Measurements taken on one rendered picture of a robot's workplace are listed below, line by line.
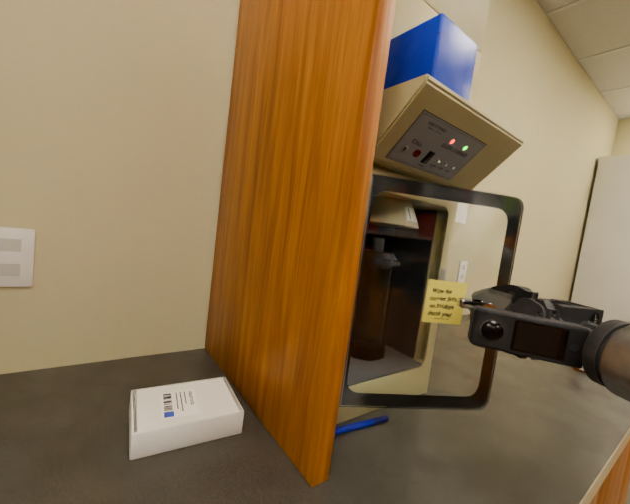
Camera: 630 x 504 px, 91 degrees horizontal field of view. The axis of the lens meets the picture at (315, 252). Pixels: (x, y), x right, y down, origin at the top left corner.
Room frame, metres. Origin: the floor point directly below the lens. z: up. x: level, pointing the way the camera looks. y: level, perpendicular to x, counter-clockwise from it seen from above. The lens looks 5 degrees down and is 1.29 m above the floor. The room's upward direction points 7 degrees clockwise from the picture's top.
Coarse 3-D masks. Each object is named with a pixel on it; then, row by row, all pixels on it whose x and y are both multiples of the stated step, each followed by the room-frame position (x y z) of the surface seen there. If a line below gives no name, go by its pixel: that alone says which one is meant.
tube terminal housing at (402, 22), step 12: (396, 0) 0.54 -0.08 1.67; (408, 0) 0.55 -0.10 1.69; (420, 0) 0.57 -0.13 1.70; (396, 12) 0.54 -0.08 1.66; (408, 12) 0.55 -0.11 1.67; (420, 12) 0.57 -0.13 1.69; (432, 12) 0.59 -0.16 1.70; (396, 24) 0.54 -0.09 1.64; (408, 24) 0.56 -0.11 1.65; (396, 36) 0.54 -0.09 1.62; (372, 168) 0.54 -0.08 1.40; (384, 168) 0.55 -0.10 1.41; (420, 180) 0.62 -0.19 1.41; (348, 408) 0.55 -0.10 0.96; (360, 408) 0.57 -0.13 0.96; (372, 408) 0.59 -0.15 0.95
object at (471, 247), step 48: (384, 192) 0.51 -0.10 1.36; (432, 192) 0.53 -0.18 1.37; (480, 192) 0.54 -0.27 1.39; (384, 240) 0.52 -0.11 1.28; (432, 240) 0.53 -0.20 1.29; (480, 240) 0.55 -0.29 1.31; (384, 288) 0.52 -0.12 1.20; (480, 288) 0.55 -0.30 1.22; (384, 336) 0.52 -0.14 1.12; (432, 336) 0.53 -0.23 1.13; (384, 384) 0.52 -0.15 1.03; (432, 384) 0.54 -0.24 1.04; (480, 384) 0.55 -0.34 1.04
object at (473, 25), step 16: (432, 0) 0.59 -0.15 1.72; (448, 0) 0.62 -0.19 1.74; (464, 0) 0.65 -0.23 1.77; (480, 0) 0.68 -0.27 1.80; (448, 16) 0.62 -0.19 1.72; (464, 16) 0.65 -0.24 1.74; (480, 16) 0.69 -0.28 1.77; (464, 32) 0.66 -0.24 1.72; (480, 32) 0.69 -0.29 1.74; (480, 48) 0.70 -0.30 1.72
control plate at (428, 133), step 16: (416, 128) 0.48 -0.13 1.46; (432, 128) 0.49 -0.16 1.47; (448, 128) 0.50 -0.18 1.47; (400, 144) 0.49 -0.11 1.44; (416, 144) 0.51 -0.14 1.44; (432, 144) 0.52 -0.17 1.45; (448, 144) 0.53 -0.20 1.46; (464, 144) 0.55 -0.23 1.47; (480, 144) 0.56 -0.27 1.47; (400, 160) 0.52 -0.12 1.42; (416, 160) 0.54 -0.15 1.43; (432, 160) 0.55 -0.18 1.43; (448, 160) 0.57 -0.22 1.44; (464, 160) 0.58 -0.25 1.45; (448, 176) 0.61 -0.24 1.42
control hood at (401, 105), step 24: (384, 96) 0.48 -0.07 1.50; (408, 96) 0.44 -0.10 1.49; (432, 96) 0.44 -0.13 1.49; (456, 96) 0.46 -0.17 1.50; (384, 120) 0.47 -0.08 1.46; (408, 120) 0.46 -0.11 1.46; (456, 120) 0.50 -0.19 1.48; (480, 120) 0.52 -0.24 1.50; (384, 144) 0.48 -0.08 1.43; (504, 144) 0.59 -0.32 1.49; (408, 168) 0.55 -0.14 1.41; (480, 168) 0.62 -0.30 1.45
